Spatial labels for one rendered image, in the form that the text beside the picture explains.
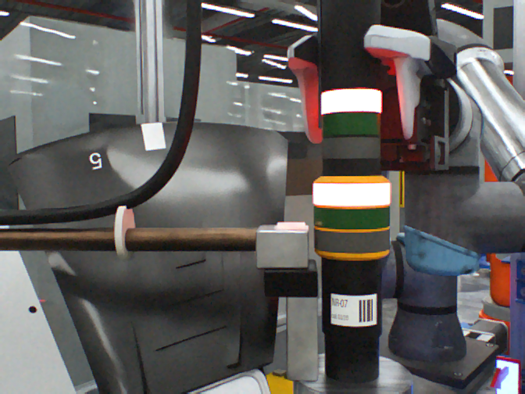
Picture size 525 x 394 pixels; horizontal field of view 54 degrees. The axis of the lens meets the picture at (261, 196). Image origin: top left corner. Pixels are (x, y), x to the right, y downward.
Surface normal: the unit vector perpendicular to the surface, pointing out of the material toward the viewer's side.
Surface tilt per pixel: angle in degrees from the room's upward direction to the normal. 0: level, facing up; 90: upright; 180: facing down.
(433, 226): 89
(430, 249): 92
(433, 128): 90
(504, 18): 90
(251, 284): 46
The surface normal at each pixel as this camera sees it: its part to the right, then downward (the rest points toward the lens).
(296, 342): -0.07, 0.05
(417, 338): -0.47, -0.25
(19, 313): 0.58, -0.62
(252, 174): 0.11, -0.71
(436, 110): -0.49, 0.04
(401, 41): 0.65, 0.02
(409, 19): -0.42, 0.49
